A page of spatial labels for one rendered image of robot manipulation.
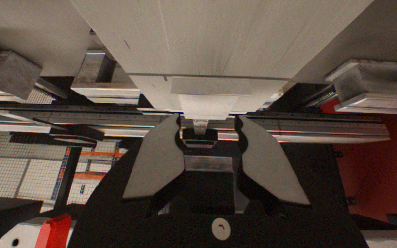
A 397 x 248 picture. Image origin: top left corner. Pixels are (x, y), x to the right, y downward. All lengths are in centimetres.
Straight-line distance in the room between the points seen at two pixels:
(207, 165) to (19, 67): 47
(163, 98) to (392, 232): 37
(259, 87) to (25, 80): 50
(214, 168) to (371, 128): 71
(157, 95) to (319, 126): 60
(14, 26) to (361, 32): 61
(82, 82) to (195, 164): 26
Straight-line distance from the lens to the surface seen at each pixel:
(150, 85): 17
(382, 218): 109
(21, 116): 52
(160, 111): 26
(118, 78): 28
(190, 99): 18
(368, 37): 39
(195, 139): 40
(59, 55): 44
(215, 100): 18
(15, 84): 49
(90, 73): 32
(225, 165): 22
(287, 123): 58
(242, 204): 79
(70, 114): 70
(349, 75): 43
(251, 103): 21
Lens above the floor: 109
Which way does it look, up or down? 18 degrees down
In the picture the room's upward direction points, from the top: 178 degrees counter-clockwise
